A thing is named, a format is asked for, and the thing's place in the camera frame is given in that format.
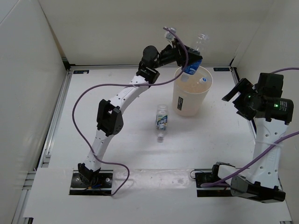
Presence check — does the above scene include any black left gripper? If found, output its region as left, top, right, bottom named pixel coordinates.
left=153, top=38, right=202, bottom=70

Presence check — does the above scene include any blue label clear water bottle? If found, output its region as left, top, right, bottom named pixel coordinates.
left=180, top=33, right=208, bottom=82

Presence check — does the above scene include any clear unlabelled plastic bottle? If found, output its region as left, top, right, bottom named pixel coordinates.
left=187, top=77, right=208, bottom=93

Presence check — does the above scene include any green white label water bottle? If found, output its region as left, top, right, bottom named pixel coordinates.
left=155, top=105, right=168, bottom=142

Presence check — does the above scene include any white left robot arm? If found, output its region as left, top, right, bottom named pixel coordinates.
left=78, top=43, right=202, bottom=187

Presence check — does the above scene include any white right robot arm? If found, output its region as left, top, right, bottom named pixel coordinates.
left=202, top=73, right=294, bottom=203

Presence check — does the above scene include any cream plastic bin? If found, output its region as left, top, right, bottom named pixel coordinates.
left=172, top=66, right=213, bottom=117

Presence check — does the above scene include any blue corner sticker right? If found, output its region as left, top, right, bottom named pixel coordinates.
left=213, top=67, right=230, bottom=72

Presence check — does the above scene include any blue corner sticker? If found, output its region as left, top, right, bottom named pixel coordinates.
left=73, top=70, right=89, bottom=74
left=213, top=67, right=230, bottom=72

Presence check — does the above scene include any blue corner sticker left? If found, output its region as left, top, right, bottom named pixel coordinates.
left=73, top=70, right=89, bottom=74

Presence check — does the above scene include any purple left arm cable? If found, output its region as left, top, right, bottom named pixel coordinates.
left=72, top=27, right=189, bottom=196

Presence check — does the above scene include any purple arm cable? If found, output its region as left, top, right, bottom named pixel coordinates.
left=200, top=67, right=299, bottom=189
left=72, top=27, right=189, bottom=196

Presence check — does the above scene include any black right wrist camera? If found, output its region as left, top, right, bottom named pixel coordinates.
left=255, top=73, right=284, bottom=98

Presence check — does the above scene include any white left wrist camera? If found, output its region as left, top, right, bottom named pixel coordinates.
left=164, top=27, right=177, bottom=46

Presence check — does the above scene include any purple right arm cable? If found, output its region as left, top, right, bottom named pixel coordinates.
left=200, top=67, right=299, bottom=189

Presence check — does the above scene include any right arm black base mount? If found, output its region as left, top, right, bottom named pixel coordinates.
left=190, top=168, right=236, bottom=197

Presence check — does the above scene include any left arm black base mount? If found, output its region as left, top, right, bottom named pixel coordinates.
left=69, top=170, right=114, bottom=196

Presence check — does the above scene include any aluminium table edge rail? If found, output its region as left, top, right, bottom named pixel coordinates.
left=12, top=70, right=72, bottom=224

